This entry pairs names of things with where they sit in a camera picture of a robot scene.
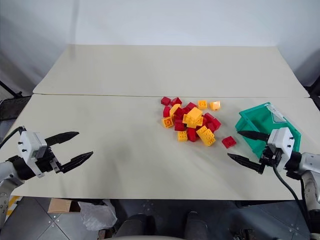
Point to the black tripod stand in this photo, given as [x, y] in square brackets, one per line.
[11, 90]

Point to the dark equipment stand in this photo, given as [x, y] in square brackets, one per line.
[313, 92]

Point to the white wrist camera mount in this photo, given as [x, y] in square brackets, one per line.
[281, 141]
[30, 145]

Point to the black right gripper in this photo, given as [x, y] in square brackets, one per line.
[268, 156]

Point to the yellow plastic toy brick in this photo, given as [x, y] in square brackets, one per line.
[206, 136]

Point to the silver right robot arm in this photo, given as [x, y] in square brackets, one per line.
[308, 162]

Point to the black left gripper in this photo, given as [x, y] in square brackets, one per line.
[48, 160]

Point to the brown cardboard box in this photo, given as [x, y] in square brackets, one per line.
[60, 206]

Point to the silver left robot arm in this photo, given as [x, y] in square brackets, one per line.
[10, 167]

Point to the clear label holder on bin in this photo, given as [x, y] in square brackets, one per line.
[277, 115]

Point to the green plastic bin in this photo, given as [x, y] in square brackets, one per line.
[260, 122]

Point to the yellow rounded building block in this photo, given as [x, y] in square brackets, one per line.
[175, 108]

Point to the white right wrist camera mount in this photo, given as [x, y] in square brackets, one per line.
[281, 141]

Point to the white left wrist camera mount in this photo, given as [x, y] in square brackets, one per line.
[30, 145]

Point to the flat red building block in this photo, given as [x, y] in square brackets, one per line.
[229, 142]

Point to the clear crumpled plastic bag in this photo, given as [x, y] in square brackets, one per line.
[97, 216]

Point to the dark rounded shape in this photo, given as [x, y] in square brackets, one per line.
[196, 225]
[133, 226]

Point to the black mesh chair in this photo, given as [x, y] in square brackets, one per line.
[13, 107]

